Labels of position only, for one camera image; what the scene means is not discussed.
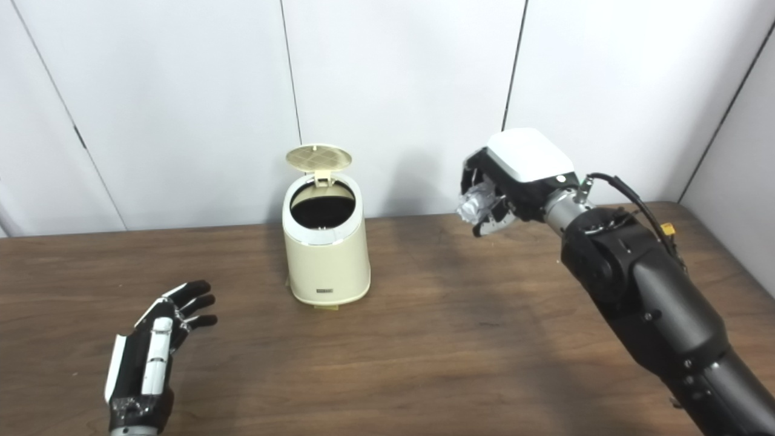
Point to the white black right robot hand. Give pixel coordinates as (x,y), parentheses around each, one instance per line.
(527,157)

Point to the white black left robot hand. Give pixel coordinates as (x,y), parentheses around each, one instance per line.
(136,369)

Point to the white paper ball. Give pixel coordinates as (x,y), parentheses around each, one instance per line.
(475,204)

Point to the round cream bin lid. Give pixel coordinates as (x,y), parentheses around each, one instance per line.
(318,157)

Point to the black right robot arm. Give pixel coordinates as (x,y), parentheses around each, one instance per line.
(666,303)

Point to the cream-colored bin body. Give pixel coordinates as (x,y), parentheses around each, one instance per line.
(327,266)

